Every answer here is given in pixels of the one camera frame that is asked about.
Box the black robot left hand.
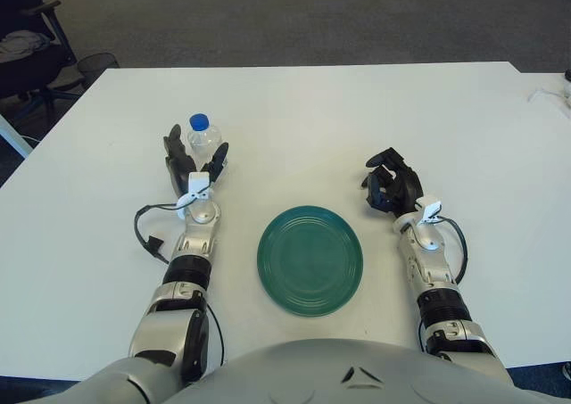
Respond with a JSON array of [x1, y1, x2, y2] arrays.
[[162, 124, 230, 200]]

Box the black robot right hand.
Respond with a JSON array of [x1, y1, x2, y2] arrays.
[[359, 146, 424, 220]]

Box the clear bottle blue cap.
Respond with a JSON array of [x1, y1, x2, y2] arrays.
[[186, 113, 223, 173]]

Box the green round plate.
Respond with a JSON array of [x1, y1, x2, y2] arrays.
[[256, 205, 365, 319]]

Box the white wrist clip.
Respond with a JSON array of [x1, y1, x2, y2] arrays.
[[417, 194, 445, 225], [176, 170, 211, 220]]

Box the black mesh wastebasket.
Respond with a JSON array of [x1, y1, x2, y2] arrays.
[[78, 52, 120, 87]]

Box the white furniture leg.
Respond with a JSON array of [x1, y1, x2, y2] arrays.
[[0, 111, 33, 160]]

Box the black office chair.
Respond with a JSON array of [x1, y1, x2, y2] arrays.
[[0, 0, 86, 120]]

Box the grey cloth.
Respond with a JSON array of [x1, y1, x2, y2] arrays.
[[0, 31, 50, 60]]

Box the silver robot torso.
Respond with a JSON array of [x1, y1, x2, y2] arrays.
[[173, 337, 527, 404]]

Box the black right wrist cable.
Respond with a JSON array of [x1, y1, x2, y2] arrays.
[[436, 215, 468, 284]]

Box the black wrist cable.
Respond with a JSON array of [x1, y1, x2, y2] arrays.
[[133, 202, 186, 265], [436, 215, 468, 284]]

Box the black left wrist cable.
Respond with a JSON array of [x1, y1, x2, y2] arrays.
[[133, 202, 186, 265]]

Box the thin white cable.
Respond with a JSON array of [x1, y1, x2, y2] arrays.
[[527, 87, 567, 104]]

